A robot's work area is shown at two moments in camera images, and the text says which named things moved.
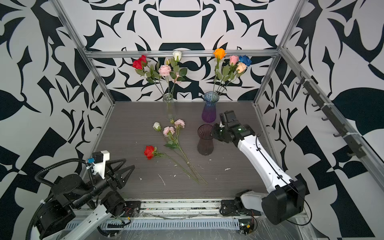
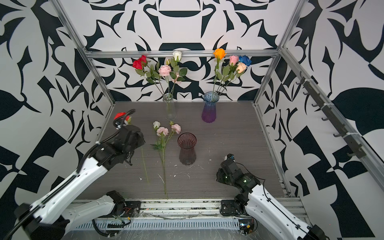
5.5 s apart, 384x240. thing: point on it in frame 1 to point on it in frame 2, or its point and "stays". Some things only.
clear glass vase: (171, 112) stays
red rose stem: (141, 66) stays
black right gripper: (215, 132) to (219, 177)
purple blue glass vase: (208, 111) stays
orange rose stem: (219, 54) stays
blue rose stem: (244, 59) stays
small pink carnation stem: (174, 143) to (164, 132)
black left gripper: (114, 179) to (140, 140)
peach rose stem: (240, 68) stays
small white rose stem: (157, 126) stays
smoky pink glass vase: (205, 143) to (187, 142)
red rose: (150, 151) to (127, 120)
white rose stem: (178, 72) stays
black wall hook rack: (344, 133) stays
